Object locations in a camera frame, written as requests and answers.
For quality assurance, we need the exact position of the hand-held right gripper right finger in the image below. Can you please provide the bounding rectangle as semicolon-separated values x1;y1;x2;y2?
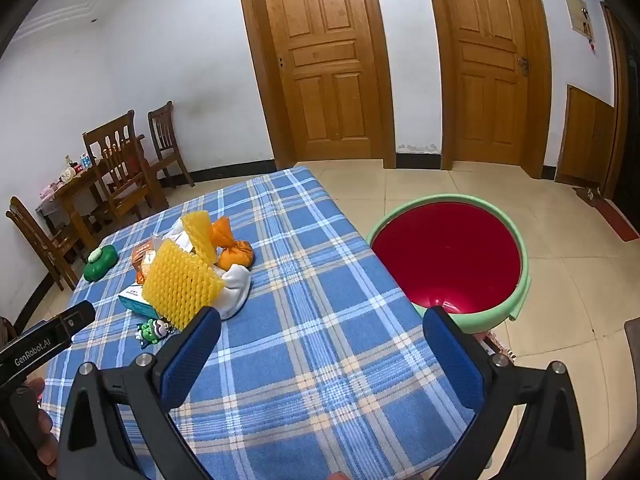
422;305;588;480

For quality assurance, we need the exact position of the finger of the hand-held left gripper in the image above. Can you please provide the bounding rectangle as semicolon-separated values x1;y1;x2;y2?
52;301;97;343

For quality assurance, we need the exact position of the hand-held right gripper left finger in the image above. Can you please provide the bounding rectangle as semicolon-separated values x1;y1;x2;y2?
57;305;223;480

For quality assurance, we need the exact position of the green frog toy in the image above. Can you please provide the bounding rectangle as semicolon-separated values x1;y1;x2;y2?
136;317;177;347

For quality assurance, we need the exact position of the teal and white box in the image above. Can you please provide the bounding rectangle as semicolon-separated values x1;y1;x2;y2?
118;282;163;318

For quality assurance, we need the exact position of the large yellow foam fruit net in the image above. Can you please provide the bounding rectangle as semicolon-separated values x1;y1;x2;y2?
142;239;227;332

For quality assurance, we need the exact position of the white sock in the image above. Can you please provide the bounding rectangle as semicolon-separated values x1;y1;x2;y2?
212;264;252;321

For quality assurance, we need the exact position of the orange cardboard box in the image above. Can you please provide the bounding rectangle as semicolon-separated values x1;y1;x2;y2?
131;239;166;283

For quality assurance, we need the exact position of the red basin with green rim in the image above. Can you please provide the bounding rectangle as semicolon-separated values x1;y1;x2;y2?
366;193;531;333

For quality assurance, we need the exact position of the white tissue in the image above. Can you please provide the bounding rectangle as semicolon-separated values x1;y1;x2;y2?
150;220;193;253

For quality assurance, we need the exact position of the small yellow foam fruit net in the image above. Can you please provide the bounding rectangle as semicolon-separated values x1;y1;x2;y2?
181;210;219;267

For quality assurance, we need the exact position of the person's left hand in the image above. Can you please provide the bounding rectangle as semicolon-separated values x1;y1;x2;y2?
22;377;58;478

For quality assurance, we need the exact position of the green flower-shaped box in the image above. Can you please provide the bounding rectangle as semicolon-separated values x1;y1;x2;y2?
83;244;119;281

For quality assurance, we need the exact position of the blue plaid tablecloth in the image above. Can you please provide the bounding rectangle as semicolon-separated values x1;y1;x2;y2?
40;166;501;480

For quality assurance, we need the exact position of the wooden dining table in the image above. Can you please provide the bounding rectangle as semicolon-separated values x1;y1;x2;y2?
35;134;168;261

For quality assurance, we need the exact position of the red doormat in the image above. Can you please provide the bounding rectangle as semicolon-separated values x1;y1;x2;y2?
590;199;640;242

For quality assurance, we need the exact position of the low wooden cabinet door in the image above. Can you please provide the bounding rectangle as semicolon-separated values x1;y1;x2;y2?
555;85;618;188

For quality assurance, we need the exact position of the wooden panel door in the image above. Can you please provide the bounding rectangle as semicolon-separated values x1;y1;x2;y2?
235;0;397;170

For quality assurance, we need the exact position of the wooden door with lever handle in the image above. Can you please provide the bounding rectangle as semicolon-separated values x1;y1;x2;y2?
422;0;551;178

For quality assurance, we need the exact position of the beige wall panel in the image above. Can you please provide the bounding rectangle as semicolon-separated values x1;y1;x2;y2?
562;0;598;41

